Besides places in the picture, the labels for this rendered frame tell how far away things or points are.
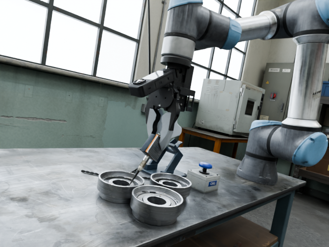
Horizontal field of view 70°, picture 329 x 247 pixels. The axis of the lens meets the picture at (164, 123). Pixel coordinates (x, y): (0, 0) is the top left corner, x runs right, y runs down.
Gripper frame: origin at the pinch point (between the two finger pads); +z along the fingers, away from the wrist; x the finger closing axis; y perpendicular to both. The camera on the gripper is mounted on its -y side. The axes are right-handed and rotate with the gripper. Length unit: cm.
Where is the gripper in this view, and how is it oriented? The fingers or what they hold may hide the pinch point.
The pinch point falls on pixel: (155, 143)
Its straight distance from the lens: 55.9
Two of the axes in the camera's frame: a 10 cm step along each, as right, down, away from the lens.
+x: -7.2, -1.8, 6.7
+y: 6.7, 0.5, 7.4
